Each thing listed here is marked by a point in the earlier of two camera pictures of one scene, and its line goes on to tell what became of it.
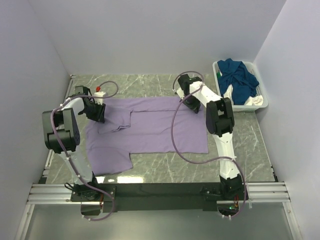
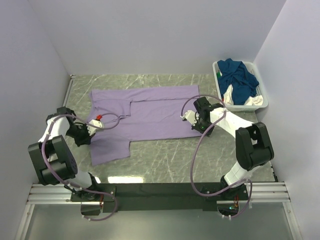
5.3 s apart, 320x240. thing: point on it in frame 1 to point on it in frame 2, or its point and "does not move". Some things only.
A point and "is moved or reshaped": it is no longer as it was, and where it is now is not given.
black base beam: (108, 196) does not move
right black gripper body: (193, 105) to (200, 125)
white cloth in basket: (256, 100) does not move
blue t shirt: (244, 83) does not move
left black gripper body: (96, 113) to (83, 136)
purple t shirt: (142, 125) is moved or reshaped
